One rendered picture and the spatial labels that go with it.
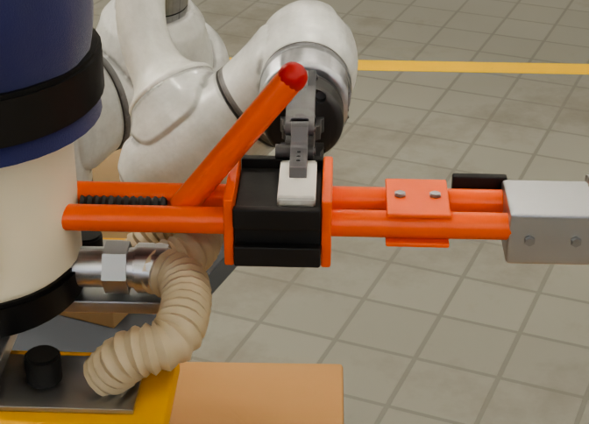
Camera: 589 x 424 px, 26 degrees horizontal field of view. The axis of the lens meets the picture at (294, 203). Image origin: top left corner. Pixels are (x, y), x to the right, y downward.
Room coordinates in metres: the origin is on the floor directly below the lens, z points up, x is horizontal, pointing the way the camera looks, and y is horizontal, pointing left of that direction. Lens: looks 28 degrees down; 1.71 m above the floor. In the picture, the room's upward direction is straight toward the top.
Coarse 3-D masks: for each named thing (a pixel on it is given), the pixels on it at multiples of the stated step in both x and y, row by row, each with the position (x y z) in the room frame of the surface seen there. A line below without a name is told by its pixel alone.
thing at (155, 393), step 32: (32, 352) 0.82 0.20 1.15; (64, 352) 0.87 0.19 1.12; (0, 384) 0.81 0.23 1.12; (32, 384) 0.81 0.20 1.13; (64, 384) 0.82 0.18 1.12; (160, 384) 0.82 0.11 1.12; (0, 416) 0.78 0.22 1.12; (32, 416) 0.78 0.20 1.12; (64, 416) 0.78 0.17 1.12; (96, 416) 0.78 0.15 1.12; (128, 416) 0.78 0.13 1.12; (160, 416) 0.78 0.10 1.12
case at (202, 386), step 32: (192, 384) 1.06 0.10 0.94; (224, 384) 1.06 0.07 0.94; (256, 384) 1.06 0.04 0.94; (288, 384) 1.06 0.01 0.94; (320, 384) 1.06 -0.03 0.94; (192, 416) 1.01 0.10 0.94; (224, 416) 1.01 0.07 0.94; (256, 416) 1.01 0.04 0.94; (288, 416) 1.01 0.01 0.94; (320, 416) 1.01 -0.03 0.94
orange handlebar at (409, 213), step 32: (96, 192) 0.93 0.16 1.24; (128, 192) 0.92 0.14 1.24; (160, 192) 0.92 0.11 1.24; (352, 192) 0.92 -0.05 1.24; (384, 192) 0.92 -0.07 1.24; (416, 192) 0.91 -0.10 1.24; (448, 192) 0.92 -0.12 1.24; (480, 192) 0.92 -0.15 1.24; (64, 224) 0.88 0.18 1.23; (96, 224) 0.88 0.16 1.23; (128, 224) 0.88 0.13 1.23; (160, 224) 0.88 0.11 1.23; (192, 224) 0.88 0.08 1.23; (352, 224) 0.88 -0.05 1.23; (384, 224) 0.88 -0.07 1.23; (416, 224) 0.87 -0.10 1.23; (448, 224) 0.87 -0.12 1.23; (480, 224) 0.87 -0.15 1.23
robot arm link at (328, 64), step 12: (288, 48) 1.16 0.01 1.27; (300, 48) 1.15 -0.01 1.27; (312, 48) 1.16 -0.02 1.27; (324, 48) 1.16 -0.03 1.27; (276, 60) 1.15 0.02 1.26; (288, 60) 1.13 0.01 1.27; (300, 60) 1.12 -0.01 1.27; (312, 60) 1.12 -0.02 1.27; (324, 60) 1.13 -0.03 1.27; (336, 60) 1.15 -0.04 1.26; (264, 72) 1.15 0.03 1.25; (276, 72) 1.12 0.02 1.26; (324, 72) 1.12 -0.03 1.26; (336, 72) 1.12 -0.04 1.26; (348, 72) 1.16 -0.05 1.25; (264, 84) 1.12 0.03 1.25; (336, 84) 1.12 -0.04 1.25; (348, 84) 1.14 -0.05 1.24; (348, 96) 1.14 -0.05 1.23; (348, 108) 1.14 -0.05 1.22
